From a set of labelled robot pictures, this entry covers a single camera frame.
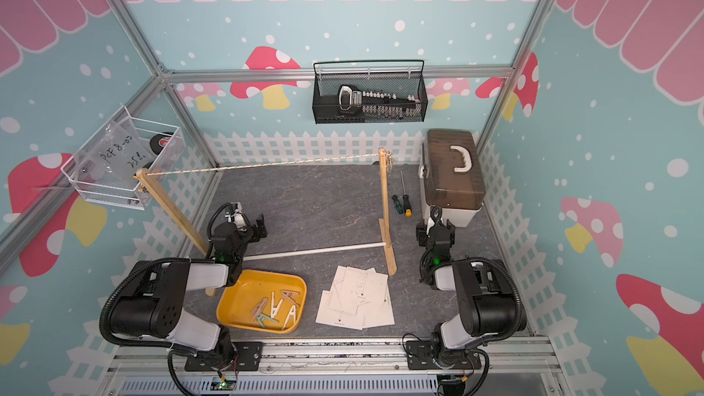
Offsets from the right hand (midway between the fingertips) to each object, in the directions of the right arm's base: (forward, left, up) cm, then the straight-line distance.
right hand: (436, 220), depth 93 cm
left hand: (+1, +64, +1) cm, 64 cm away
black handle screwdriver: (+14, +8, -7) cm, 18 cm away
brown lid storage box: (+12, -6, +9) cm, 16 cm away
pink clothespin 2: (-28, +57, -6) cm, 64 cm away
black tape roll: (+12, +85, +27) cm, 90 cm away
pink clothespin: (-23, +49, -7) cm, 54 cm away
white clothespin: (-28, +47, -7) cm, 55 cm away
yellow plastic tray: (-24, +54, -7) cm, 60 cm away
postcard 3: (-28, +21, -8) cm, 36 cm away
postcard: (-24, +34, -8) cm, 42 cm away
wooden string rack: (-6, +17, 0) cm, 18 cm away
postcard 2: (-27, +32, -8) cm, 42 cm away
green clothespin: (-29, +55, -6) cm, 63 cm away
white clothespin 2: (-27, +52, -6) cm, 59 cm away
